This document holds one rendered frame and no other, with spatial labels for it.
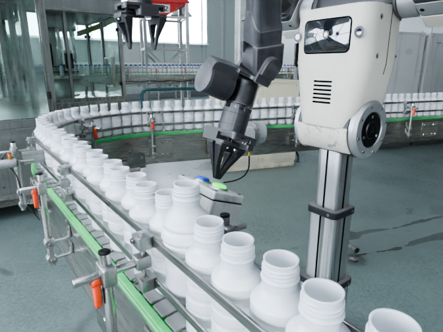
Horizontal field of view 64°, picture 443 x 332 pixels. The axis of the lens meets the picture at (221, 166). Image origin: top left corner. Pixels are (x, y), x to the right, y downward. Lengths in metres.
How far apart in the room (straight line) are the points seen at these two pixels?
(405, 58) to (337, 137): 5.70
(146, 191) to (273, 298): 0.29
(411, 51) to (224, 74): 6.14
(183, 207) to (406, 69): 6.33
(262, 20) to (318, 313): 0.49
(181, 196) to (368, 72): 0.64
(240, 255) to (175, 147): 1.67
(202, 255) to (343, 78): 0.66
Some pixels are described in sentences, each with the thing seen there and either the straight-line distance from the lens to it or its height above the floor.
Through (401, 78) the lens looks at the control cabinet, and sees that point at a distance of 6.64.
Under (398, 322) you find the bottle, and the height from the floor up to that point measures 1.16.
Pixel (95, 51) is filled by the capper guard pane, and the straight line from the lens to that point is 5.69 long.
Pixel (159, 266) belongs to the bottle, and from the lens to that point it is 0.57.
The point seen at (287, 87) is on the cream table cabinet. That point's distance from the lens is 4.83.
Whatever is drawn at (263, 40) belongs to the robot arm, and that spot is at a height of 1.39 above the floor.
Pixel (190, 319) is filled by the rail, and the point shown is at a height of 1.04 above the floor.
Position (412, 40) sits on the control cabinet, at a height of 1.76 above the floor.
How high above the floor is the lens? 1.35
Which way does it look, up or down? 16 degrees down
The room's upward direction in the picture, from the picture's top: straight up
